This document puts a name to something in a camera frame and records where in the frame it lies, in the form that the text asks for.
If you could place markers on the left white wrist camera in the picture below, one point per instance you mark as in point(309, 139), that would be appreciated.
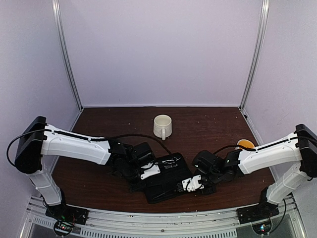
point(149, 170)

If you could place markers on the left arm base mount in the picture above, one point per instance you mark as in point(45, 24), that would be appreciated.
point(66, 213)

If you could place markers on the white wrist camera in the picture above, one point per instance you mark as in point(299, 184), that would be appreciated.
point(149, 170)
point(192, 184)

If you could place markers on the black hair clip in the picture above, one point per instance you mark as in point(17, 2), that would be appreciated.
point(164, 193)

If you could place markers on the black zippered tool case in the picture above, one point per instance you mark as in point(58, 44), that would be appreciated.
point(166, 180)

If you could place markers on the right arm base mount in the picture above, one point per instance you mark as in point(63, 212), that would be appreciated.
point(263, 210)

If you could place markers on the silver thinning scissors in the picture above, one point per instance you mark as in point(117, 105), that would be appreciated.
point(170, 163)

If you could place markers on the white mug yellow inside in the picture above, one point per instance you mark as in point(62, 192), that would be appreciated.
point(244, 143)

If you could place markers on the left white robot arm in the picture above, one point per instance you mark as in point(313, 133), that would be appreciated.
point(42, 139)

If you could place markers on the front aluminium rail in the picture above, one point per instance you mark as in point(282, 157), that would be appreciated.
point(222, 223)

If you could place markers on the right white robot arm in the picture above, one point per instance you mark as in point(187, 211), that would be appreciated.
point(299, 148)

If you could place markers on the white ribbed mug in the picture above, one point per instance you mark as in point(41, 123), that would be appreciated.
point(162, 126)

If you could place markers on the right aluminium frame post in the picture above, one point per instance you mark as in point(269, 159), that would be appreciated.
point(257, 51)

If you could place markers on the left aluminium frame post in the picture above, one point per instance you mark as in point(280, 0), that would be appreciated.
point(65, 54)

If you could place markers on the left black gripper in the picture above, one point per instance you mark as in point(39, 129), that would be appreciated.
point(132, 187)

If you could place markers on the aluminium frame post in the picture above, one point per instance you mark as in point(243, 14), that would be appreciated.
point(257, 51)
point(65, 54)

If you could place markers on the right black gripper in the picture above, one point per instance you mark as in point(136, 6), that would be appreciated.
point(210, 191)

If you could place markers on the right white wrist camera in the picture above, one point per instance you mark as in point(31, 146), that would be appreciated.
point(192, 184)

